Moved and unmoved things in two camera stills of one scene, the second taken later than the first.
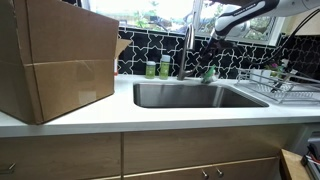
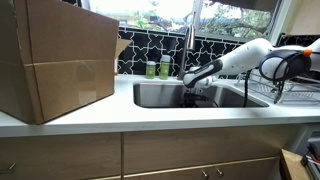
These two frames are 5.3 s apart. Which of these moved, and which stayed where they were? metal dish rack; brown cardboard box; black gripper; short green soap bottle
Moved: black gripper
Stayed: short green soap bottle; metal dish rack; brown cardboard box
